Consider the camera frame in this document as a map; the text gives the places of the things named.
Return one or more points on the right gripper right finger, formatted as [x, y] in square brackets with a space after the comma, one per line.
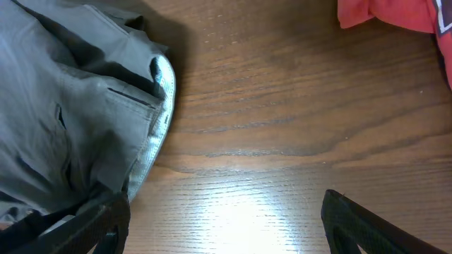
[351, 229]

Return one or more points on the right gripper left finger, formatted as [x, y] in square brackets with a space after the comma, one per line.
[103, 228]

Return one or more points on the grey khaki shorts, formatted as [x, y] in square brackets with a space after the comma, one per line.
[86, 103]

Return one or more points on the red soccer t-shirt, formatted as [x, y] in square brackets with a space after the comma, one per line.
[428, 16]

